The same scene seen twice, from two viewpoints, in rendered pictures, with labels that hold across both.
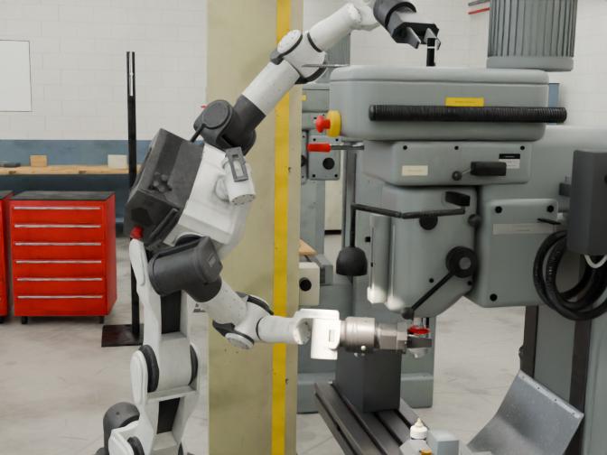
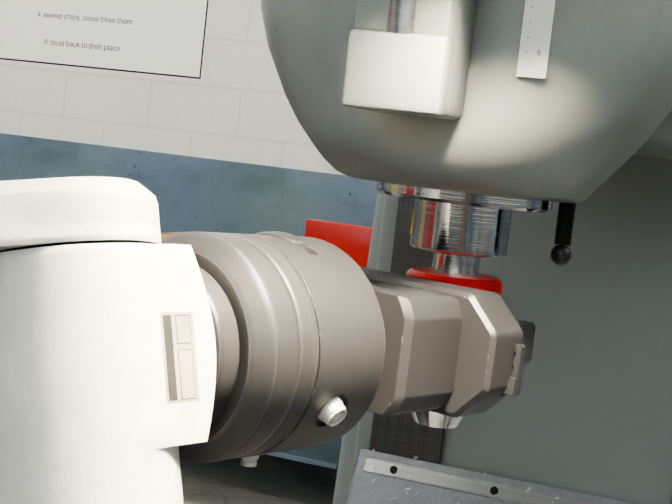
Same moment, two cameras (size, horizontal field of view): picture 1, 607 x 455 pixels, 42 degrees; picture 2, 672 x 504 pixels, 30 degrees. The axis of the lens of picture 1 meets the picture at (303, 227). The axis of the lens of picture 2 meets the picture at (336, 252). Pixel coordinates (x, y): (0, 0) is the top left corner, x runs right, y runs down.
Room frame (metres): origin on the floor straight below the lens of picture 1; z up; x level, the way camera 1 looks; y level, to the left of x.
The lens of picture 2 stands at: (1.57, 0.25, 1.33)
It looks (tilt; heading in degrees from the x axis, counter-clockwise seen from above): 5 degrees down; 303
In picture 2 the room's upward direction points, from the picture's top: 6 degrees clockwise
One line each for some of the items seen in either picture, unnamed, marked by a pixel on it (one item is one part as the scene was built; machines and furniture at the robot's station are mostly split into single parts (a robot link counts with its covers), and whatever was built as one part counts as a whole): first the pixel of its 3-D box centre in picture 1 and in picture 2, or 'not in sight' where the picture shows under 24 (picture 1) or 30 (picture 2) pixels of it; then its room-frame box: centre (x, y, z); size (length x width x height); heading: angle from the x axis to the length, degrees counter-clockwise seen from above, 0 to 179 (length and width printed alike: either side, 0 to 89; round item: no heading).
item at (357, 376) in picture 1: (367, 366); not in sight; (2.27, -0.20, 1.02); 0.22 x 0.12 x 0.20; 19
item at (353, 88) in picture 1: (434, 103); not in sight; (1.86, -0.30, 1.81); 0.47 x 0.26 x 0.16; 103
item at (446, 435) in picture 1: (443, 447); not in sight; (1.69, -0.33, 1.04); 0.06 x 0.05 x 0.06; 10
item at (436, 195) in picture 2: not in sight; (464, 193); (1.86, -0.29, 1.31); 0.09 x 0.09 x 0.01
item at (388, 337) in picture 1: (381, 337); (329, 345); (1.87, -0.20, 1.24); 0.13 x 0.12 x 0.10; 175
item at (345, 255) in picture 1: (351, 259); not in sight; (1.75, -0.11, 1.46); 0.07 x 0.07 x 0.06
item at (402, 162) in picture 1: (443, 159); not in sight; (1.87, -0.33, 1.68); 0.34 x 0.24 x 0.10; 103
